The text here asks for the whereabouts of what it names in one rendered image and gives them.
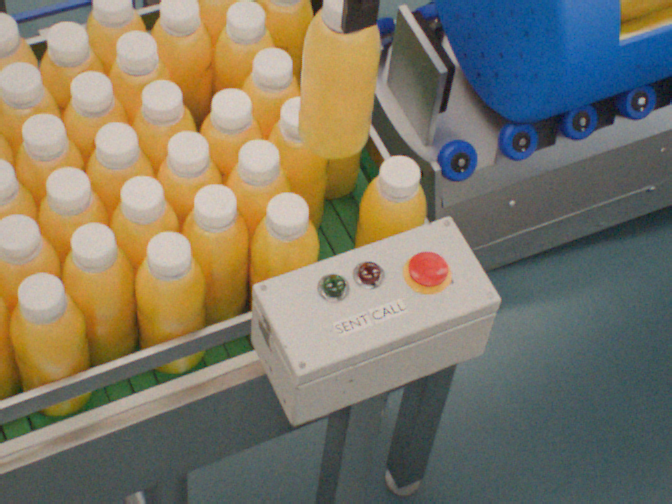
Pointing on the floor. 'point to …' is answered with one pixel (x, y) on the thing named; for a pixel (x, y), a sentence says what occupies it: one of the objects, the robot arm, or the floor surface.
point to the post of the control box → (349, 451)
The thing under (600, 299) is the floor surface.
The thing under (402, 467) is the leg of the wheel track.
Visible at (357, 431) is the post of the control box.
